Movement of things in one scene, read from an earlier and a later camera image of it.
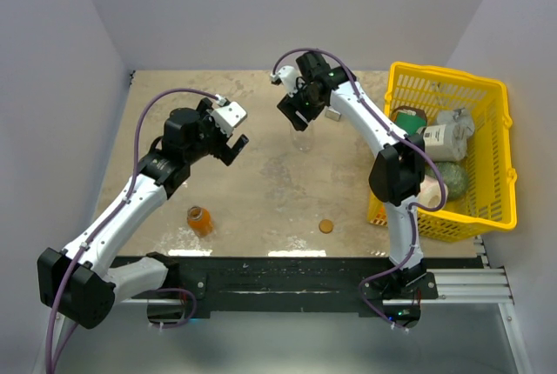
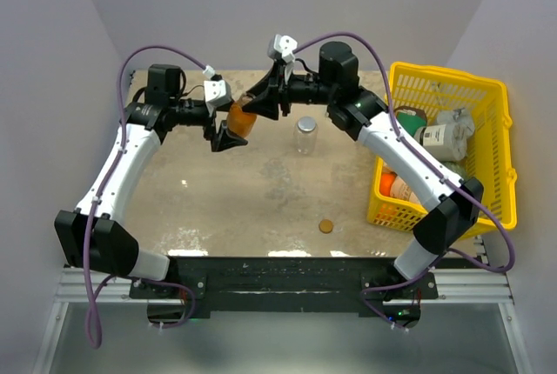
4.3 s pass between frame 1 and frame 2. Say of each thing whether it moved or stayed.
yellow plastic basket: stayed
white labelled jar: stayed
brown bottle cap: stayed
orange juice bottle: moved
